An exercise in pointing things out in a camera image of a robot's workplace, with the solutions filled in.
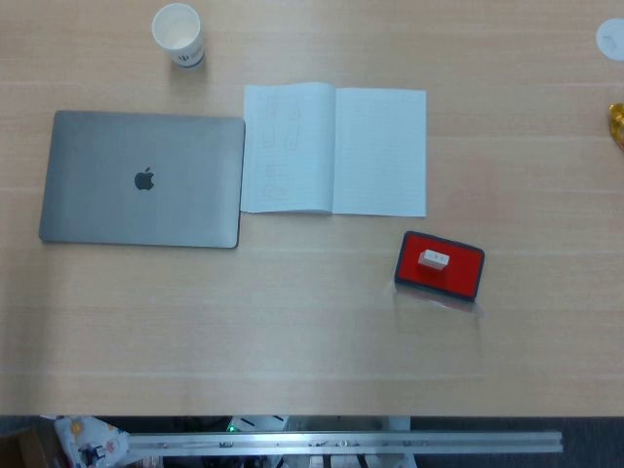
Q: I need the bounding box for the white paper cup blue logo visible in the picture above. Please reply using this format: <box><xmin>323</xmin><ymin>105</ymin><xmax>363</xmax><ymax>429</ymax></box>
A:
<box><xmin>150</xmin><ymin>2</ymin><xmax>205</xmax><ymax>69</ymax></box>

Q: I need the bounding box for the grey closed laptop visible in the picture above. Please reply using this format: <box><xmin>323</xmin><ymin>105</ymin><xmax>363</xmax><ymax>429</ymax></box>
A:
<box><xmin>38</xmin><ymin>109</ymin><xmax>247</xmax><ymax>250</ymax></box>

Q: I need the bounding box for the golden snack packet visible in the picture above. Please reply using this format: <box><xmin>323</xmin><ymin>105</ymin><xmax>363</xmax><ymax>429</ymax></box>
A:
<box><xmin>606</xmin><ymin>101</ymin><xmax>624</xmax><ymax>150</ymax></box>

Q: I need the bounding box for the round grey cable grommet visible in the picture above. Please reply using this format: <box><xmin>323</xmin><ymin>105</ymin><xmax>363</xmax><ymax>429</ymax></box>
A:
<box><xmin>595</xmin><ymin>18</ymin><xmax>624</xmax><ymax>62</ymax></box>

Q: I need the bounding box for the open lined notebook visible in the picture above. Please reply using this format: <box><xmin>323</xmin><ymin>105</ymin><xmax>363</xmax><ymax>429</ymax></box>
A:
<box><xmin>240</xmin><ymin>81</ymin><xmax>428</xmax><ymax>218</ymax></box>

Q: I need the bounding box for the red ink stamp pad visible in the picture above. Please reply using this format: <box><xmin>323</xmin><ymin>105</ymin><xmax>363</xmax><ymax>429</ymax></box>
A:
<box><xmin>392</xmin><ymin>230</ymin><xmax>487</xmax><ymax>318</ymax></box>

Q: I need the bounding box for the small white red stamp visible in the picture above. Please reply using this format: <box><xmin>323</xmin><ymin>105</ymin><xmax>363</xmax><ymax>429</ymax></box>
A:
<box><xmin>417</xmin><ymin>247</ymin><xmax>450</xmax><ymax>275</ymax></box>

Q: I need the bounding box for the aluminium profile rail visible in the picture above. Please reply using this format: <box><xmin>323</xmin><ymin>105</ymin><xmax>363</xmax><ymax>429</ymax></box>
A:
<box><xmin>127</xmin><ymin>430</ymin><xmax>565</xmax><ymax>458</ymax></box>

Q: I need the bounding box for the patterned white bag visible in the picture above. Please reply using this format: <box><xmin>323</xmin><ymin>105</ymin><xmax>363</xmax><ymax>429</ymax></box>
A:
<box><xmin>53</xmin><ymin>416</ymin><xmax>131</xmax><ymax>468</ymax></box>

